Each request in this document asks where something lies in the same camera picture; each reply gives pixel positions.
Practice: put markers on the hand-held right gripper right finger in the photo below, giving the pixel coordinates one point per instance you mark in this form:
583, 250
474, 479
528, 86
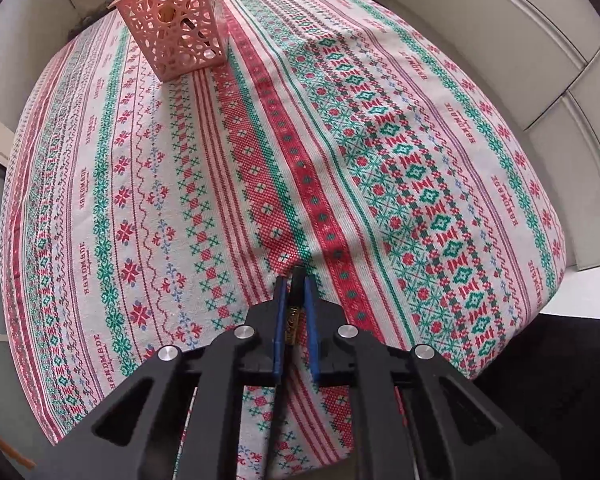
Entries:
312, 330

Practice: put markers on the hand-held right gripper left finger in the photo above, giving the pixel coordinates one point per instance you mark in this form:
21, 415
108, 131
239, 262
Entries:
279, 330

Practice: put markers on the black chopstick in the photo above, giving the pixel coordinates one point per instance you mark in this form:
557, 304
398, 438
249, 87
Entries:
192, 25
296, 310

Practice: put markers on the pink perforated utensil basket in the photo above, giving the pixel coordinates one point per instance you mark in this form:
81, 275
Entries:
175, 25

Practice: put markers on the patterned red green tablecloth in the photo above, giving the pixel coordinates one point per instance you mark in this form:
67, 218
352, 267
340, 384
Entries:
280, 160

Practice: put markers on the white lower kitchen cabinets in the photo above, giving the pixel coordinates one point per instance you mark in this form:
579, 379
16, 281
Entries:
530, 60

